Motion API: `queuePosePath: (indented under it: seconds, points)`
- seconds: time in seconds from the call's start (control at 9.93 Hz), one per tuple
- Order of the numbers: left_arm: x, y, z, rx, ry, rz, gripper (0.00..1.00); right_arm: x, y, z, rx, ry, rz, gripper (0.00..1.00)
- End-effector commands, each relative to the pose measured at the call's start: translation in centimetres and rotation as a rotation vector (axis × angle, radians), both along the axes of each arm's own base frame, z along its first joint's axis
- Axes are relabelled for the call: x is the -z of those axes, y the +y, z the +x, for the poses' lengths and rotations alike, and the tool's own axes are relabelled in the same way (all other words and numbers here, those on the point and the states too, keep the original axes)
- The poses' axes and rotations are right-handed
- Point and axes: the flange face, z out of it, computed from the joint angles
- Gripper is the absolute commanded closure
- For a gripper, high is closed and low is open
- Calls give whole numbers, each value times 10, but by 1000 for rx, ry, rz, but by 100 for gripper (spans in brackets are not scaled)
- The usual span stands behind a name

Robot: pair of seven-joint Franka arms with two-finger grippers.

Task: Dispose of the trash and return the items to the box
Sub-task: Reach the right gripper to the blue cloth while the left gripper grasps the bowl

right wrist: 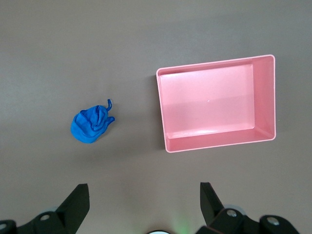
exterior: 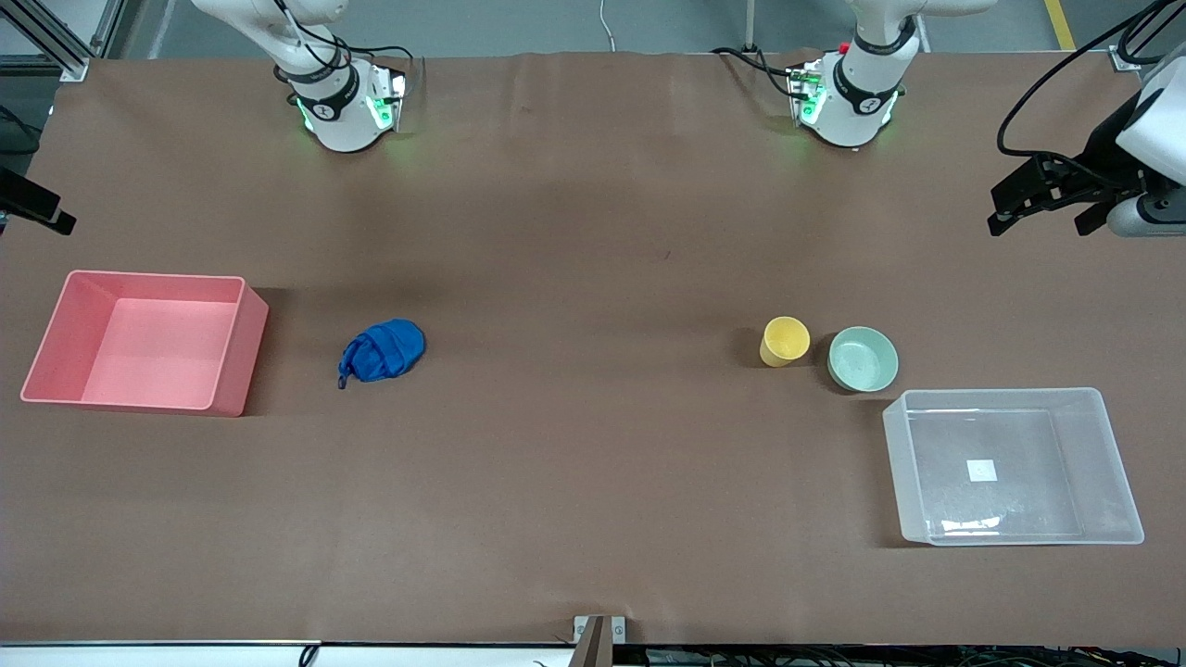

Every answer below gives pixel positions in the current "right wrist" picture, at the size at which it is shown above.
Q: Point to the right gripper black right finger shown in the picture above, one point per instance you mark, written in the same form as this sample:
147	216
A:
219	219

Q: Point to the pink plastic bin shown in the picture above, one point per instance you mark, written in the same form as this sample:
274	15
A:
209	104

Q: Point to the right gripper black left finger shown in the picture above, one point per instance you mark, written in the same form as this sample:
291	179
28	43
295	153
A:
70	209

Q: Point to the blue glove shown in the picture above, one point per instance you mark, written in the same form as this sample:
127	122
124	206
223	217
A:
87	126

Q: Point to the brown paper table cover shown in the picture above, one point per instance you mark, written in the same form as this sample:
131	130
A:
48	48

